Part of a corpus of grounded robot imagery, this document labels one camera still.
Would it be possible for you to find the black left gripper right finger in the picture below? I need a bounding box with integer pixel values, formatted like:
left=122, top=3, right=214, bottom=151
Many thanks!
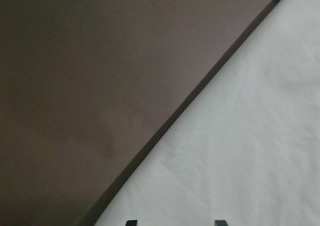
left=214, top=219, right=229, bottom=226

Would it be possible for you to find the cream long-sleeve cat shirt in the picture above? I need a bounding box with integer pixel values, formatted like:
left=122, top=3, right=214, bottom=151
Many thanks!
left=97, top=0, right=320, bottom=226

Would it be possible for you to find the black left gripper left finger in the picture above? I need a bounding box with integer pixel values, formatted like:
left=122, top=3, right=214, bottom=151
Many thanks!
left=125, top=219, right=138, bottom=226

